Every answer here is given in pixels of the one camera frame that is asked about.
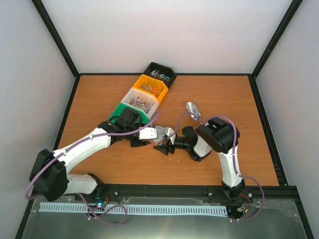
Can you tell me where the round metal jar lid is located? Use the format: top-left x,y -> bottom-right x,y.
152,125 -> 166,143

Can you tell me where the green candy bin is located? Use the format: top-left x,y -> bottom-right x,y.
109,103 -> 150,124

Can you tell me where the white candy bin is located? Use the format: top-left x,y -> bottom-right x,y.
121,88 -> 159,119

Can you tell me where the silver metal scoop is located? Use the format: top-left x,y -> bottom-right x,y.
185,102 -> 208,126

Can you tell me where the yellow candy bin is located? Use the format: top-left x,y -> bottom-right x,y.
133,74 -> 168,103

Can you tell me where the black candy bin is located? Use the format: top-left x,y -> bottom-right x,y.
143,62 -> 177,88

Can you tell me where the clear plastic jar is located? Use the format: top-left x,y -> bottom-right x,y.
151,140 -> 165,147

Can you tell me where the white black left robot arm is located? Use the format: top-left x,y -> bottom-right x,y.
25,107 -> 158,202

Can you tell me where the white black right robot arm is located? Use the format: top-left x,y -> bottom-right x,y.
154,116 -> 245,202

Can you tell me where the grey metal front plate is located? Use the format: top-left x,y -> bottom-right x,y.
17,198 -> 313,239

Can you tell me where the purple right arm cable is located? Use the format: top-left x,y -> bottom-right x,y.
171,112 -> 265,223

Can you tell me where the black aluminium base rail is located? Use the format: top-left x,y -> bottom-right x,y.
33,183 -> 299,203

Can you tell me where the light blue slotted cable duct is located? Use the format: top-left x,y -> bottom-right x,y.
38,202 -> 227,217

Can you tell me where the black enclosure frame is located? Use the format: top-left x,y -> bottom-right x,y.
14,0 -> 315,239

